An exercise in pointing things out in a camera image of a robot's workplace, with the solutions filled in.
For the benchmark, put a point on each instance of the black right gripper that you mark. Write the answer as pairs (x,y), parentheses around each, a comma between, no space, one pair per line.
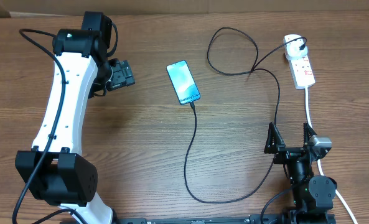
(274,145)

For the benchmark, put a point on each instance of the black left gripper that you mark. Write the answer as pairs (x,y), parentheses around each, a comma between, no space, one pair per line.
(124,75)

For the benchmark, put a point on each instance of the blue Galaxy smartphone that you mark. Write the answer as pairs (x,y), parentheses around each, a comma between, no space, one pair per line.
(183,82)

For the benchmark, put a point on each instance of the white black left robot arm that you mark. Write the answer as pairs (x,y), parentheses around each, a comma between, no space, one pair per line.
(54,169)

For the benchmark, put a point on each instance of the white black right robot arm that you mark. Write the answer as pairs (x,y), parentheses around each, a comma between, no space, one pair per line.
(313,194)

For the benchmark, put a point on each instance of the white USB charger plug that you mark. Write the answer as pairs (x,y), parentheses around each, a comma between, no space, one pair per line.
(295,46)

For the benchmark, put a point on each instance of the white power strip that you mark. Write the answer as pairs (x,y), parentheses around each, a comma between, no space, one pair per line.
(302,73)

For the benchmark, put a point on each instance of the cardboard backdrop panel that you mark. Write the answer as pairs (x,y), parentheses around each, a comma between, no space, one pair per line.
(124,7)

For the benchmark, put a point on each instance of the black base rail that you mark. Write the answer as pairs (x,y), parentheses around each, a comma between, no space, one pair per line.
(252,219)

